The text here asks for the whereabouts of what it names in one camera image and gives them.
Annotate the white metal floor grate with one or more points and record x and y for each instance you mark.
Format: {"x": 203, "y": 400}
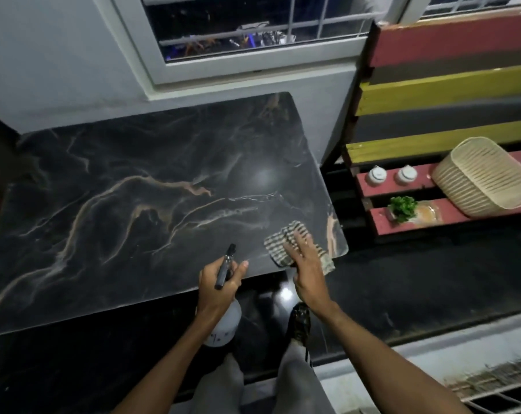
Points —
{"x": 497, "y": 385}

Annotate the colourful wooden slat bench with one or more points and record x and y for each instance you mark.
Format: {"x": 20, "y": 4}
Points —
{"x": 450, "y": 90}

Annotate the white metal window grille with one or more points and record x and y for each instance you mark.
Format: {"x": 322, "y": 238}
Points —
{"x": 290, "y": 25}

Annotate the green herbs in plastic bag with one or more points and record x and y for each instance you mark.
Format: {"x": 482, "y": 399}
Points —
{"x": 403, "y": 209}

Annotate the person's left forearm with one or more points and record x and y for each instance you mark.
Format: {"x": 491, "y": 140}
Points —
{"x": 165, "y": 366}

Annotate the person's left leg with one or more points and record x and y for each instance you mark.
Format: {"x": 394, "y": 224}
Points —
{"x": 219, "y": 388}

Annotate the person's right hand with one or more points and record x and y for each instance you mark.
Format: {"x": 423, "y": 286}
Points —
{"x": 310, "y": 282}

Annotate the cream woven basket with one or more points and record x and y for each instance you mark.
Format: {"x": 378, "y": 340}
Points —
{"x": 480, "y": 178}

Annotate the white window frame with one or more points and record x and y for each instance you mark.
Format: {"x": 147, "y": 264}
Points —
{"x": 480, "y": 4}
{"x": 260, "y": 64}

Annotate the striped cleaning cloth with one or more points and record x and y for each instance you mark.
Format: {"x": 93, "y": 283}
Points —
{"x": 277, "y": 245}

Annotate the person's left hand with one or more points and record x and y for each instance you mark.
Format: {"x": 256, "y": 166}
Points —
{"x": 213, "y": 295}

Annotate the white spray bottle black nozzle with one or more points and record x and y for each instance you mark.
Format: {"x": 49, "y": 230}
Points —
{"x": 226, "y": 325}

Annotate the person's right thumb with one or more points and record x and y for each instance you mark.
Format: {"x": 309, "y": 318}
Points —
{"x": 290, "y": 255}

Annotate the person's leg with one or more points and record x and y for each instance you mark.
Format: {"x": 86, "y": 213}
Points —
{"x": 219, "y": 388}
{"x": 299, "y": 383}

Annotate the person's right middle finger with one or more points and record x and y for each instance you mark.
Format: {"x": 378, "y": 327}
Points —
{"x": 310, "y": 244}

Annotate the small white shaker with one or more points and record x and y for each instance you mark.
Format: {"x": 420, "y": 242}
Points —
{"x": 376, "y": 176}
{"x": 406, "y": 175}

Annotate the person's right forearm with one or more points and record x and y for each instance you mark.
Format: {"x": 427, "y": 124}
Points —
{"x": 385, "y": 366}

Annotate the person's left thumb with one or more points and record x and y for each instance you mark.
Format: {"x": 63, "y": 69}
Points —
{"x": 239, "y": 273}

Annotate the black shoe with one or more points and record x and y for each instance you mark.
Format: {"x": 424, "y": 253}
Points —
{"x": 299, "y": 323}

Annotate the person's right leg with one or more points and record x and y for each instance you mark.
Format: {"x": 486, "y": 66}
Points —
{"x": 299, "y": 383}

